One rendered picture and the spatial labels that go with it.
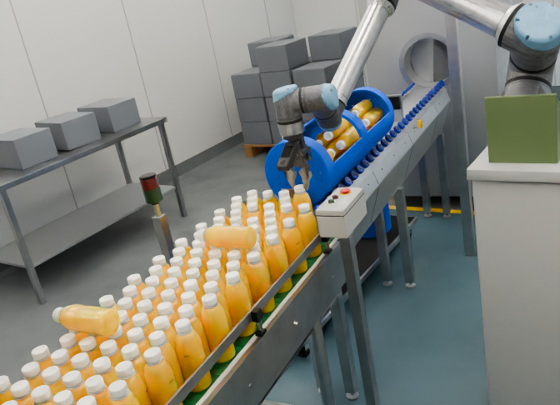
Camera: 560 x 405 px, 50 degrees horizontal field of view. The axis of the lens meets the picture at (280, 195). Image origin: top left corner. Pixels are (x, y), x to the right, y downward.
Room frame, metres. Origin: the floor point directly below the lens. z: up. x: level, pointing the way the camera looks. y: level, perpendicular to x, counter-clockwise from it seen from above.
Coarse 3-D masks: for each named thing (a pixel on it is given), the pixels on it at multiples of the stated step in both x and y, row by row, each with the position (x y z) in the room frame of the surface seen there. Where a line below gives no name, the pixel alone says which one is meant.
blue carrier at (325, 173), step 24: (360, 96) 2.99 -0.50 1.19; (384, 96) 2.91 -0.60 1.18; (312, 120) 2.56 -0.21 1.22; (360, 120) 2.57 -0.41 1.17; (384, 120) 2.77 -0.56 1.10; (312, 144) 2.21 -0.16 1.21; (360, 144) 2.47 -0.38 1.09; (312, 168) 2.19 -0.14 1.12; (336, 168) 2.23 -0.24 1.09; (312, 192) 2.20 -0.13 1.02
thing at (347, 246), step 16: (352, 240) 1.87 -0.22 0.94; (352, 256) 1.85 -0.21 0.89; (352, 272) 1.85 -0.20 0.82; (352, 288) 1.85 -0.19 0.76; (352, 304) 1.86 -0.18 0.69; (352, 320) 1.86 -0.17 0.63; (368, 336) 1.87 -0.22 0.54; (368, 352) 1.85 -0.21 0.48; (368, 368) 1.85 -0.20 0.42; (368, 384) 1.85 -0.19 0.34; (368, 400) 1.86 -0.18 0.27
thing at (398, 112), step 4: (388, 96) 3.35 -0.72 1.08; (392, 96) 3.33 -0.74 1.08; (396, 96) 3.32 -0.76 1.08; (400, 96) 3.31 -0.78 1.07; (392, 100) 3.32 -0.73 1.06; (396, 100) 3.31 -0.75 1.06; (400, 100) 3.31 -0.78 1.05; (392, 104) 3.32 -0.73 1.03; (396, 104) 3.31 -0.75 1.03; (400, 104) 3.32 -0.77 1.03; (396, 108) 3.31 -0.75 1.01; (400, 108) 3.31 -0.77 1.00; (396, 112) 3.33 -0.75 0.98; (400, 112) 3.32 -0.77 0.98; (396, 116) 3.33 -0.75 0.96; (400, 116) 3.32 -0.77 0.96; (396, 120) 3.33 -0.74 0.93; (400, 120) 3.32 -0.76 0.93
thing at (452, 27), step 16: (448, 16) 3.29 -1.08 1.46; (448, 32) 3.29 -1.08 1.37; (448, 48) 3.29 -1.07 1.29; (448, 64) 3.30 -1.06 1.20; (464, 112) 3.30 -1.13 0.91; (464, 128) 3.27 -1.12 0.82; (464, 144) 3.27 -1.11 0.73; (464, 160) 3.28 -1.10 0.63; (464, 176) 3.28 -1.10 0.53; (464, 192) 3.28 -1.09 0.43; (464, 208) 3.29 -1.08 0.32; (464, 224) 3.29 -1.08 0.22; (464, 240) 3.29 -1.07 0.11
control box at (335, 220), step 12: (336, 192) 1.93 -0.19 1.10; (348, 192) 1.91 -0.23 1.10; (360, 192) 1.90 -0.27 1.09; (324, 204) 1.85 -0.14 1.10; (336, 204) 1.83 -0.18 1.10; (348, 204) 1.81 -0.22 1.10; (360, 204) 1.89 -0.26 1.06; (324, 216) 1.80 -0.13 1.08; (336, 216) 1.78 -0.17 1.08; (348, 216) 1.79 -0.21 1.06; (360, 216) 1.87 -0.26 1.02; (324, 228) 1.80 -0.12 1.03; (336, 228) 1.78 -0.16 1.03; (348, 228) 1.78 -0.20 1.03
